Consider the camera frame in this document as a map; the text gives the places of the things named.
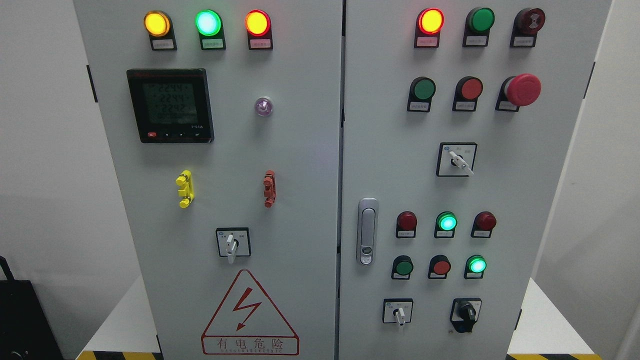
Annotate white rotary switch upper right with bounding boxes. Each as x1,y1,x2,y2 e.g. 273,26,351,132
436,142,478,177

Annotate dark red indicator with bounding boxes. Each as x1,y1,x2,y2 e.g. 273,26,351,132
395,210,418,239
470,210,498,239

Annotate yellow indicator light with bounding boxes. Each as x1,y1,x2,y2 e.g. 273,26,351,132
143,10,178,51

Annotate yellow terminal clip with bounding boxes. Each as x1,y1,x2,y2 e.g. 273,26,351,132
175,170,195,208

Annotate silver door latch handle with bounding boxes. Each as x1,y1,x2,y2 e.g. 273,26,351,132
356,197,378,265

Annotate green push button lower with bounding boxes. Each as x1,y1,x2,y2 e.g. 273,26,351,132
391,255,414,280

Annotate green lit indicator middle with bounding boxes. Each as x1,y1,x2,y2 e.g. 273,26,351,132
433,210,458,239

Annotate green lit button lower right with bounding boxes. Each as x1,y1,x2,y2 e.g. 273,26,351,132
464,254,487,280

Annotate green unlit indicator top right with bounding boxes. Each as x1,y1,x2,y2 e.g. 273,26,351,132
462,7,496,48

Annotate white rotary switch lower right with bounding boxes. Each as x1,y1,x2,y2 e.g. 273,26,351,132
382,298,414,327

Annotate clear small light bulb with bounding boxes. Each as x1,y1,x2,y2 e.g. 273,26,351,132
254,96,274,117

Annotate green push button upper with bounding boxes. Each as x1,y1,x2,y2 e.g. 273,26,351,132
406,76,436,113

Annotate dark red indicator left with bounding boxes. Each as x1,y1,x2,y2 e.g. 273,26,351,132
395,210,418,239

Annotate black bag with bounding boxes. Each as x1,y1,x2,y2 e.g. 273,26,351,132
0,256,63,360

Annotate red push button lower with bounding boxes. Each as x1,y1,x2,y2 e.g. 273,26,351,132
427,254,451,280

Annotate white rotary switch door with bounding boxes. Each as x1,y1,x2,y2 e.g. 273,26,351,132
215,227,252,264

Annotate grey cabinet door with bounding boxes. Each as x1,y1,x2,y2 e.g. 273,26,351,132
74,0,343,360
337,0,611,360

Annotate red push button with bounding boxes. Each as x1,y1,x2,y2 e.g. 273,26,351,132
452,76,483,112
427,254,451,280

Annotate grey left cabinet door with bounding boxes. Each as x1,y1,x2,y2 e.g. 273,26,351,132
74,0,343,360

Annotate red push button upper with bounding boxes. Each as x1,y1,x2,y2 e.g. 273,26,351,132
452,76,483,112

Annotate dark red buzzer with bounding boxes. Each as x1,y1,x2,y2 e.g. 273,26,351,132
509,7,546,48

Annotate dark red indicator right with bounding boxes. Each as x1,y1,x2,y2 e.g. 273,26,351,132
470,210,498,239

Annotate red triangular warning sticker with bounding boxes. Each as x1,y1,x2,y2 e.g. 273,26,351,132
201,269,300,356

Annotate red terminal clip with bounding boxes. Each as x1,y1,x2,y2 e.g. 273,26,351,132
263,170,277,208

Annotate green indicator light top left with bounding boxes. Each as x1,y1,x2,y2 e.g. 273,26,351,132
194,9,226,51

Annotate black rotary selector knob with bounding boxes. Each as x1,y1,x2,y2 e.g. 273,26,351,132
449,298,483,334

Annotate red-rimmed lit indicator light left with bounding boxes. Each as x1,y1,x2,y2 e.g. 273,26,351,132
244,9,274,50

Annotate grey right cabinet door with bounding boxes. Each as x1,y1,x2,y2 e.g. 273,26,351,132
337,0,611,360

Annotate black digital power meter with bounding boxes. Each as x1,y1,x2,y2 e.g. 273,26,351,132
126,68,215,144

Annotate green push button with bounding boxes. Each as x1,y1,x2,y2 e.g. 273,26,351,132
391,255,414,280
406,76,436,113

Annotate red lit indicator light right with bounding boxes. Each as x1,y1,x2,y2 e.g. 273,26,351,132
413,7,445,49

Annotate white rotary switch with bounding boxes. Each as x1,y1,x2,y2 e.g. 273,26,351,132
436,142,478,177
382,298,414,327

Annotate red emergency stop button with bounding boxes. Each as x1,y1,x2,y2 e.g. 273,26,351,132
494,73,542,112

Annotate white cabinet base platform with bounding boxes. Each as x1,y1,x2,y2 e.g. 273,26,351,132
83,275,594,354

